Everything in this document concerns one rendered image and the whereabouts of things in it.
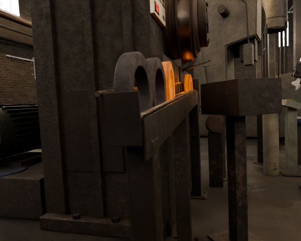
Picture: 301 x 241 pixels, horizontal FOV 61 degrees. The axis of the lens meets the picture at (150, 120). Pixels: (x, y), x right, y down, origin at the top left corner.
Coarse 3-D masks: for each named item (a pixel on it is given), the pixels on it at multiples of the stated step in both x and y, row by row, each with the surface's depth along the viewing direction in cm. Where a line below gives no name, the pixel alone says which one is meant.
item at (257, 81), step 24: (216, 96) 106; (240, 96) 94; (264, 96) 97; (240, 120) 109; (240, 144) 110; (240, 168) 111; (240, 192) 111; (240, 216) 112; (216, 240) 117; (240, 240) 113
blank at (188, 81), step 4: (188, 76) 158; (184, 80) 157; (188, 80) 156; (184, 84) 156; (188, 84) 156; (192, 84) 168; (184, 88) 157; (188, 88) 156; (192, 88) 168; (184, 92) 158
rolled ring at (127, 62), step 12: (120, 60) 53; (132, 60) 53; (144, 60) 61; (120, 72) 51; (132, 72) 52; (144, 72) 62; (120, 84) 50; (132, 84) 52; (144, 84) 64; (144, 96) 65; (144, 108) 64
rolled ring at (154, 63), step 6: (150, 60) 72; (156, 60) 72; (150, 66) 69; (156, 66) 72; (162, 66) 80; (150, 72) 68; (156, 72) 79; (162, 72) 80; (156, 78) 81; (162, 78) 81; (156, 84) 82; (162, 84) 82; (156, 90) 83; (162, 90) 82; (156, 96) 83; (162, 96) 82; (156, 102) 71; (162, 102) 81
